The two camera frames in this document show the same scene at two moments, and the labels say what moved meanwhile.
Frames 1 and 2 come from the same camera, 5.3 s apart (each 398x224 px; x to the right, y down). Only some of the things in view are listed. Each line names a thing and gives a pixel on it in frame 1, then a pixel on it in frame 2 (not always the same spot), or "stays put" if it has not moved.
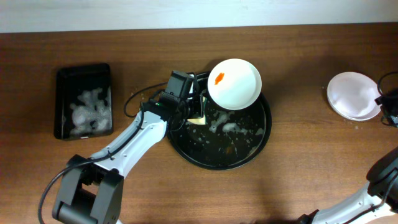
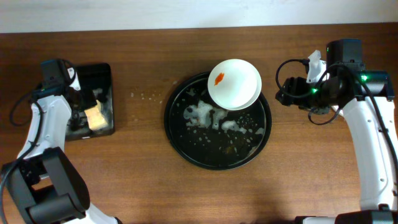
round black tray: [231, 139] stays put
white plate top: [234, 84] stays put
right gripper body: [388, 106] -> [286, 92]
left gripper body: [193, 101] -> [78, 113]
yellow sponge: [200, 121] -> [96, 117]
